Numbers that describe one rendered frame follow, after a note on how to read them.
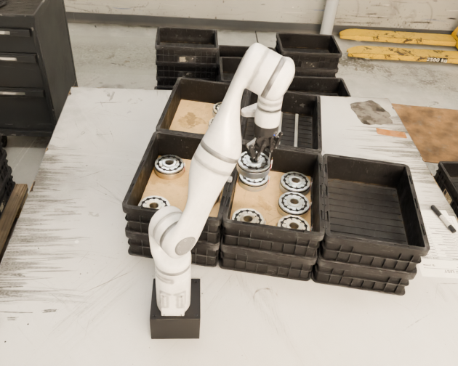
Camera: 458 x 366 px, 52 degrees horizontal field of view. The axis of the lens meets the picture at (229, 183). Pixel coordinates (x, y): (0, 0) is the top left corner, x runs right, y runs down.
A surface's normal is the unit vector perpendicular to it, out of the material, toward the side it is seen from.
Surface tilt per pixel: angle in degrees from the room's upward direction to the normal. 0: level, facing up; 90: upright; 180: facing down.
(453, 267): 0
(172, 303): 89
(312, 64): 90
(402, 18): 90
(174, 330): 90
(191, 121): 0
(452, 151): 0
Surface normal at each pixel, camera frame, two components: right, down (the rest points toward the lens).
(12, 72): 0.05, 0.66
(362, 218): 0.07, -0.75
